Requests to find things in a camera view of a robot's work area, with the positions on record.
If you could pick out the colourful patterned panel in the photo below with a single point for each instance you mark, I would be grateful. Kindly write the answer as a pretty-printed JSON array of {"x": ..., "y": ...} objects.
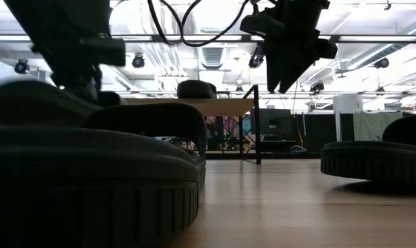
[{"x": 233, "y": 132}]

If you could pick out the grey curtain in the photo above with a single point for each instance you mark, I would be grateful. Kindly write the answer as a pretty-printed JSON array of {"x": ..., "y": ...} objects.
[{"x": 370, "y": 127}]

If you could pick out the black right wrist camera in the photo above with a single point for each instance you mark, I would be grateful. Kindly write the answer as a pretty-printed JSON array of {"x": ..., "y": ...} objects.
[{"x": 261, "y": 25}]

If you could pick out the small blue object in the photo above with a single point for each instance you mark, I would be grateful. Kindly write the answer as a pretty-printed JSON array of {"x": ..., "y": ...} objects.
[{"x": 298, "y": 149}]

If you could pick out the black table edge rail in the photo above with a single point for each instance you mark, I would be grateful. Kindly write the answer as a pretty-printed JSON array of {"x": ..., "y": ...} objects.
[{"x": 283, "y": 155}]

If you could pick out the white pillar cabinet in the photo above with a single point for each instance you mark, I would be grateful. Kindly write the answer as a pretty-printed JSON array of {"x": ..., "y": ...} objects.
[{"x": 347, "y": 103}]

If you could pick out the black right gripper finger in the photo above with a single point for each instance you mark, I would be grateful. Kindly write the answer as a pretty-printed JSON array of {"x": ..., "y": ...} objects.
[
  {"x": 272, "y": 65},
  {"x": 292, "y": 65}
]

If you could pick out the black rubber slide sandal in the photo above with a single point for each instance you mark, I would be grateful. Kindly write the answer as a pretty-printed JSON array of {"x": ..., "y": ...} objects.
[
  {"x": 29, "y": 103},
  {"x": 373, "y": 162},
  {"x": 196, "y": 90},
  {"x": 91, "y": 193}
]

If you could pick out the black partition panel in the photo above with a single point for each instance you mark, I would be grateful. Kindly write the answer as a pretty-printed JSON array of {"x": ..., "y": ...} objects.
[{"x": 318, "y": 131}]

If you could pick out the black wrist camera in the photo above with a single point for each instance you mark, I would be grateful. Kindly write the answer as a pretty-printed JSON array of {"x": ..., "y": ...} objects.
[
  {"x": 104, "y": 51},
  {"x": 261, "y": 25}
]

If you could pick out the black ceiling spotlight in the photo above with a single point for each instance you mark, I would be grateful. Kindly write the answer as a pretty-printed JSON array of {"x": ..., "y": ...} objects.
[
  {"x": 255, "y": 61},
  {"x": 239, "y": 90},
  {"x": 382, "y": 63},
  {"x": 317, "y": 87},
  {"x": 21, "y": 67},
  {"x": 138, "y": 61}
]

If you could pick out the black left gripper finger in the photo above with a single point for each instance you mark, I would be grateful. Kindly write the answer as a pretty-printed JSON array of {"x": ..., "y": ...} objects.
[
  {"x": 67, "y": 81},
  {"x": 90, "y": 84}
]

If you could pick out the wooden shelf board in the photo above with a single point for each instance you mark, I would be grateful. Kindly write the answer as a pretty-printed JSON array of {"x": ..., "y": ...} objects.
[{"x": 225, "y": 106}]

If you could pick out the ribbed silver ventilation duct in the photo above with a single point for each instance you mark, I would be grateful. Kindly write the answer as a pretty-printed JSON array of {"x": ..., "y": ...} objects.
[{"x": 212, "y": 56}]

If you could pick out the overhead LED light bar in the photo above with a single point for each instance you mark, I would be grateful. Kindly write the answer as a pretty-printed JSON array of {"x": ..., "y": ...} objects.
[{"x": 376, "y": 38}]

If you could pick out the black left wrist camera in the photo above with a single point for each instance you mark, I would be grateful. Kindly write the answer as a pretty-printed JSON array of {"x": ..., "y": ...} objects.
[{"x": 104, "y": 51}]

